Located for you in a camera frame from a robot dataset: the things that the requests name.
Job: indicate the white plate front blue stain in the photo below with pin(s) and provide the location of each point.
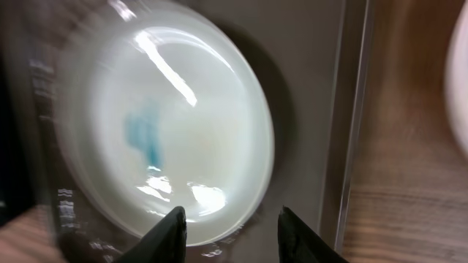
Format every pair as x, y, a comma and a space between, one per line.
456, 80

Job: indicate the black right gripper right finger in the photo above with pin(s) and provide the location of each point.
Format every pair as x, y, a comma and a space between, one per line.
300, 244

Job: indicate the large brown serving tray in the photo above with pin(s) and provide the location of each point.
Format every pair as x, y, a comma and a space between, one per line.
307, 58

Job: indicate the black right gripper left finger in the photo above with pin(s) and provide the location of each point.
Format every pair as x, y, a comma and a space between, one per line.
164, 243

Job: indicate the white plate top blue stain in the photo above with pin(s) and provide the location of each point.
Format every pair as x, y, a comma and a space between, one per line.
157, 108

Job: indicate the white plate blue stain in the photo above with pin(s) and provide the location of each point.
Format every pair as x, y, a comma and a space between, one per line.
157, 108
456, 80

